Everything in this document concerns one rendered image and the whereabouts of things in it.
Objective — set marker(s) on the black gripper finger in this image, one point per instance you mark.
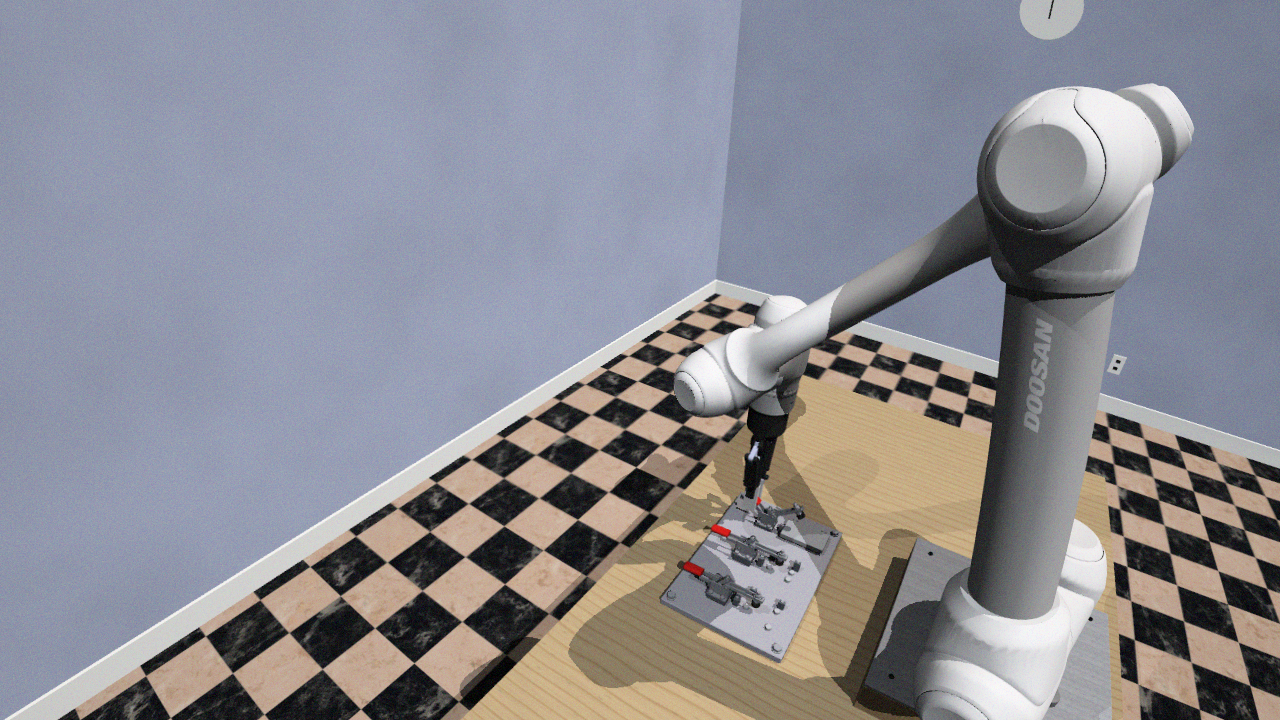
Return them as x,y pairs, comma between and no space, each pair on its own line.
767,462
753,471

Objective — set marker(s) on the black toggle clamp with red handle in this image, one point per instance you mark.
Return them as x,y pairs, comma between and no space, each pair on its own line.
719,586
746,554

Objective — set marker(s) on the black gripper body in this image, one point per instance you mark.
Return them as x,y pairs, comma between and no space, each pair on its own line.
765,427

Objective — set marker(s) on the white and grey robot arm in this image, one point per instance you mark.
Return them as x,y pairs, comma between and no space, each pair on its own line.
1068,174

